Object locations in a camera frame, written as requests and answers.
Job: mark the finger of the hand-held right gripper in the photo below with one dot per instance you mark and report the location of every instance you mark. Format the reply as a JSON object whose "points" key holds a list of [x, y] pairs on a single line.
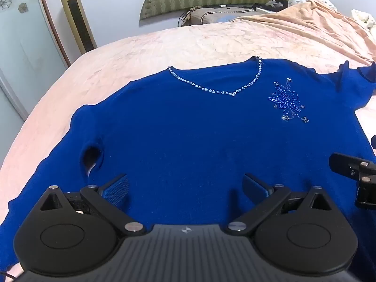
{"points": [[342, 164]]}

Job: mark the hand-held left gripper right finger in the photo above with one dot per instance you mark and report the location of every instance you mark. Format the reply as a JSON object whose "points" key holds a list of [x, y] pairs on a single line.
{"points": [[255, 189]]}

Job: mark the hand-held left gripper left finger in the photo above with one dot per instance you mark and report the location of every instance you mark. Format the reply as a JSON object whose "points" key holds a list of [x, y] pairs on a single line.
{"points": [[115, 191]]}

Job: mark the blue beaded sweater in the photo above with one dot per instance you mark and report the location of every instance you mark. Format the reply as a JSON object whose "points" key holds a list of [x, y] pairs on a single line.
{"points": [[188, 138]]}

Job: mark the orange quilt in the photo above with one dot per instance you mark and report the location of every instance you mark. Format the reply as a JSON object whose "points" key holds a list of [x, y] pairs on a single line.
{"points": [[317, 26]]}

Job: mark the pink bed blanket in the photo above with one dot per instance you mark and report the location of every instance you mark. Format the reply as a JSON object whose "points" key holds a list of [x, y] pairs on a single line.
{"points": [[141, 47]]}

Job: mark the small white crumpled cloth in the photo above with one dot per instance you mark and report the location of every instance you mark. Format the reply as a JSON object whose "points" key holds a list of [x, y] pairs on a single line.
{"points": [[364, 17]]}

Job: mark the dark clothing item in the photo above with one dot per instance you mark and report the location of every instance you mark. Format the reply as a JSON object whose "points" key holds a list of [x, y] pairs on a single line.
{"points": [[271, 5]]}

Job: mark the brown pillow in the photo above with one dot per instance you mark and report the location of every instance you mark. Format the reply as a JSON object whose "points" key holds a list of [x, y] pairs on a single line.
{"points": [[211, 16]]}

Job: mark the gold tower fan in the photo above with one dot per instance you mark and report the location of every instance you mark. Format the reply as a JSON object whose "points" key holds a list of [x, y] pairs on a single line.
{"points": [[77, 16]]}

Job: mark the frosted glass floral door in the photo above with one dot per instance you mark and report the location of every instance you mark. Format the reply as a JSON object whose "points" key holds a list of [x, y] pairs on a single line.
{"points": [[26, 35]]}

